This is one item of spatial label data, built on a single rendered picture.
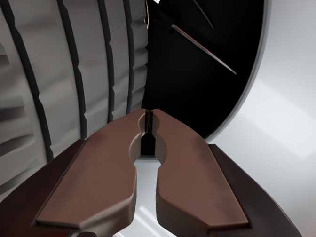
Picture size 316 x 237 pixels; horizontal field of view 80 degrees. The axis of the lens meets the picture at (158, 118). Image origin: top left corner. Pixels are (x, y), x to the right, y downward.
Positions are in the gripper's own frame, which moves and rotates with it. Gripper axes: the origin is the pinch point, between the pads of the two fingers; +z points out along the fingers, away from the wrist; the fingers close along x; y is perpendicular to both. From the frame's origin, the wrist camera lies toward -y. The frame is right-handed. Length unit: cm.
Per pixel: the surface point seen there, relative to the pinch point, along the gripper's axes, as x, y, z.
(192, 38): 13, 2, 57
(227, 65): 25, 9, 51
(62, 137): -7.8, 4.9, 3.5
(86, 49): -5.7, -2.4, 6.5
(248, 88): 18.8, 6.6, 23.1
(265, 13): 18.0, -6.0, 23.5
